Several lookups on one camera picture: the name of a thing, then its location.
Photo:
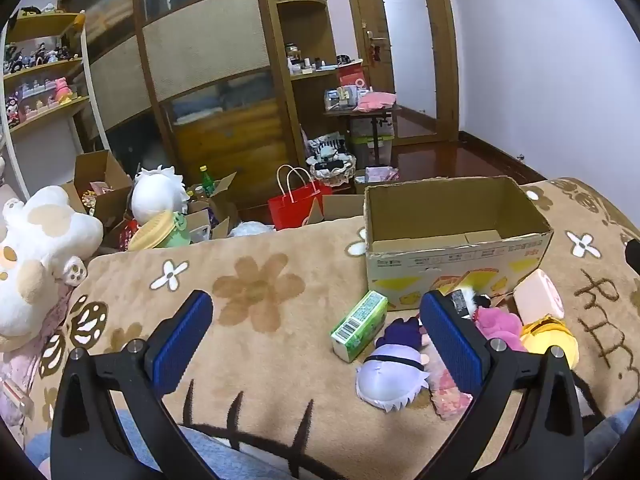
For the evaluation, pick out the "pink plastic-wrapped plush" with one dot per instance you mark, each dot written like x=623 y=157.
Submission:
x=450 y=402

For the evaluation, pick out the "green tissue pack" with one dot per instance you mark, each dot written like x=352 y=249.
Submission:
x=357 y=327

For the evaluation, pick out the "white fluffy plush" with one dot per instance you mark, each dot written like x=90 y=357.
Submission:
x=250 y=229

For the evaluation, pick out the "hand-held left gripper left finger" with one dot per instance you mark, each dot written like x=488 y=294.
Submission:
x=182 y=340

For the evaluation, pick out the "pink floral cloth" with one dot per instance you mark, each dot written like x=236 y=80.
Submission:
x=25 y=375

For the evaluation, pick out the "blue fleece cloth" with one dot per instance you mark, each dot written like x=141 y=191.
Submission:
x=150 y=440

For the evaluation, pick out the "white shelf unit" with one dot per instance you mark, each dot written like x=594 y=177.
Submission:
x=45 y=67

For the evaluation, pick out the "wooden door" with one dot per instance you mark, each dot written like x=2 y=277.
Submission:
x=405 y=35

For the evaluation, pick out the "clear boxes on table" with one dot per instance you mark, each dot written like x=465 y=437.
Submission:
x=340 y=97

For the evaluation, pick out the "wooden wardrobe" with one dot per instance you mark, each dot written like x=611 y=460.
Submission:
x=210 y=45

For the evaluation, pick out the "pink folded cloth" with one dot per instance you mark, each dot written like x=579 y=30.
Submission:
x=375 y=101

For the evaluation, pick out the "white-haired plush head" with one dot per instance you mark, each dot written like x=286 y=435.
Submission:
x=155 y=197

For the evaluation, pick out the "green glass bottle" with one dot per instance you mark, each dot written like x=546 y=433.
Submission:
x=206 y=180

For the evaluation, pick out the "row of small figurines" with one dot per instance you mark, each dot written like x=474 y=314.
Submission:
x=35 y=55

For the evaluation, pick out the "small dark table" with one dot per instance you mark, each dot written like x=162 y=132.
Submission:
x=372 y=125

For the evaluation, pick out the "cardboard box with bottles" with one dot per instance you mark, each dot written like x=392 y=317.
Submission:
x=222 y=192

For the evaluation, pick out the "red paper bag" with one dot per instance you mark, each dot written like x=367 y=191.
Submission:
x=292 y=210

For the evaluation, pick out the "red gift box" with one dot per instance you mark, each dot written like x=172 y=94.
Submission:
x=352 y=77

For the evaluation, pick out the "black white plush in basket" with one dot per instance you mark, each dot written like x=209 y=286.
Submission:
x=327 y=147

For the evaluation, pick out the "small cardboard box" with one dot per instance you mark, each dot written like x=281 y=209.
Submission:
x=220 y=230

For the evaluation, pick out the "purple-haired plush doll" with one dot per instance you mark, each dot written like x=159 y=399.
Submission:
x=395 y=380

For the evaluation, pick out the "white tan cow plush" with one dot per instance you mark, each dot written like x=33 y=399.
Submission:
x=40 y=240

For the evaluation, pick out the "black white small plush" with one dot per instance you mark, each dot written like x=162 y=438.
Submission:
x=465 y=300

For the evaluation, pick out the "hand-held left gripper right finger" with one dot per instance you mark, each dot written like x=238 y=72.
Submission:
x=452 y=340

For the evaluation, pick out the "magenta plush toy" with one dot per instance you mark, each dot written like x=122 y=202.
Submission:
x=500 y=325

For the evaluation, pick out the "small box of pink packets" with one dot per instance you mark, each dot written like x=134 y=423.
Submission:
x=382 y=174

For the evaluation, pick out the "green frog plush yellow hat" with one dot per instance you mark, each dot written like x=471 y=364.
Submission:
x=150 y=232

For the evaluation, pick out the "clear storage bin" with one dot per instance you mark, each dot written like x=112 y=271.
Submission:
x=370 y=147

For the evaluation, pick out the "lace-trimmed basket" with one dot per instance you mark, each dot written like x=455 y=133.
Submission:
x=332 y=172

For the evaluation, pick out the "brown floral blanket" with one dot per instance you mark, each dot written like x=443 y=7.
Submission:
x=280 y=360

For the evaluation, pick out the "cardboard box with trinkets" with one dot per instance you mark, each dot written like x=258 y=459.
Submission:
x=100 y=170

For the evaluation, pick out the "yellow plush toy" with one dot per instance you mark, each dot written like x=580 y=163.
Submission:
x=550 y=335

